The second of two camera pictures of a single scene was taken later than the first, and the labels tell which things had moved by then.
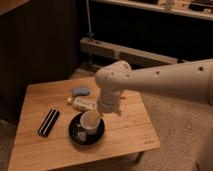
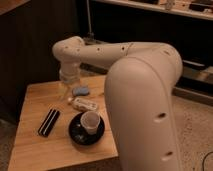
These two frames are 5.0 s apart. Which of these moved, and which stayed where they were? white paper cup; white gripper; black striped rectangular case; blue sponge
Moved: white gripper
Stayed: black striped rectangular case; white paper cup; blue sponge
